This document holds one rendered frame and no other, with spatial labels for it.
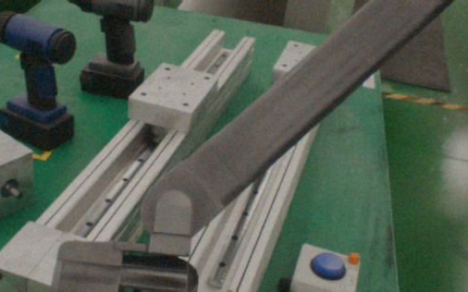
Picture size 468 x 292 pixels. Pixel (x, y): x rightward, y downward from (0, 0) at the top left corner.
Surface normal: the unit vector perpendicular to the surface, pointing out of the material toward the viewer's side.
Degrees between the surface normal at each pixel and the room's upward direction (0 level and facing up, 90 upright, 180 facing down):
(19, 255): 0
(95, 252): 49
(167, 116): 90
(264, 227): 0
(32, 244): 0
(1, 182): 90
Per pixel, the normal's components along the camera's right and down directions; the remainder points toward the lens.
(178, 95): 0.10, -0.85
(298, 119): 0.07, -0.14
